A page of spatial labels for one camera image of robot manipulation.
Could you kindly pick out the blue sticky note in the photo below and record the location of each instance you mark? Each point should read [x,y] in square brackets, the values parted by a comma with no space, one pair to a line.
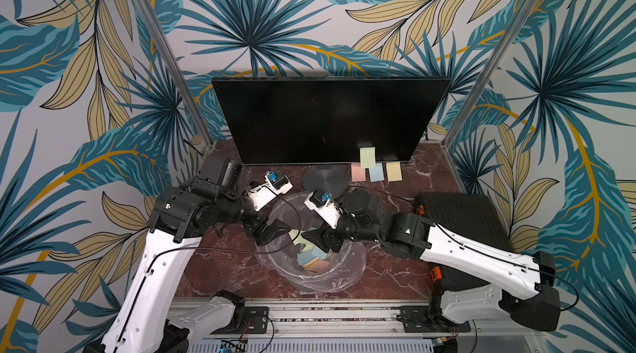
[376,173]

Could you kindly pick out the green sticky note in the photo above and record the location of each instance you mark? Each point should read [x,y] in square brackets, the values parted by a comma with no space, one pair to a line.
[367,157]

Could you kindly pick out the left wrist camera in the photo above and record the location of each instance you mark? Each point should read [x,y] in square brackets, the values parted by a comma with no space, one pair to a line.
[275,184]

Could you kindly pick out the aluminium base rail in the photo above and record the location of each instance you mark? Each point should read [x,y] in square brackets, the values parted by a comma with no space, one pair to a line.
[358,325]

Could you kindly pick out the pink sticky note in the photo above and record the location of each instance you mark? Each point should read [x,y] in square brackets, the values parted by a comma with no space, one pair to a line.
[358,173]

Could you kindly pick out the right aluminium frame post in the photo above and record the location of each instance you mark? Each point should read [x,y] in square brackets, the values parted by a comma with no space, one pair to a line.
[518,19]

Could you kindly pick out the black computer monitor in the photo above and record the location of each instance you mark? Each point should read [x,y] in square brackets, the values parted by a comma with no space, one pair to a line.
[281,120]

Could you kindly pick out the yellow sticky note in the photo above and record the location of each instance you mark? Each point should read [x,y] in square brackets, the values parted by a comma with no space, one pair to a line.
[393,171]

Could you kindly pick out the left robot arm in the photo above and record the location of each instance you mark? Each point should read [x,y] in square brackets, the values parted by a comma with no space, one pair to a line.
[178,222]

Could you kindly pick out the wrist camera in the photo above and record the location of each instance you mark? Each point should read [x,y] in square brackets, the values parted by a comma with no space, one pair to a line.
[275,184]
[325,206]

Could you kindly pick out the discarded sticky notes pile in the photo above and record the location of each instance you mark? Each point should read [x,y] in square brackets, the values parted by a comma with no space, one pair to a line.
[310,258]

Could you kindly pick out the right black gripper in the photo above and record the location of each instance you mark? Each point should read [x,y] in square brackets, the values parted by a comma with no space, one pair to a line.
[335,231]

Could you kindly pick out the clear plastic trash bin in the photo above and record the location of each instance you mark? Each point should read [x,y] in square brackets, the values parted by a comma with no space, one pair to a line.
[346,268]

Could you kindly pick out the round grey monitor stand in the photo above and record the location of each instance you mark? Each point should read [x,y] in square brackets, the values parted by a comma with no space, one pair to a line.
[329,178]

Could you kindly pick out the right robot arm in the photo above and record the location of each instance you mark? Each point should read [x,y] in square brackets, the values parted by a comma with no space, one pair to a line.
[517,286]

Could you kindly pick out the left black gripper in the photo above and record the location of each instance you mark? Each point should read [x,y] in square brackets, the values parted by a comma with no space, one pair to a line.
[269,234]

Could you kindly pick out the left aluminium frame post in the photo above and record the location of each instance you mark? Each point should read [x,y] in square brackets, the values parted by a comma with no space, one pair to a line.
[149,18]

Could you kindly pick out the aluminium frame post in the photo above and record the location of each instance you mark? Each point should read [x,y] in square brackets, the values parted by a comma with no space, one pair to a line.
[518,19]
[149,18]

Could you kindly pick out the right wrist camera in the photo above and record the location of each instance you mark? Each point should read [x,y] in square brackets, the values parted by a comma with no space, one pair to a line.
[325,206]

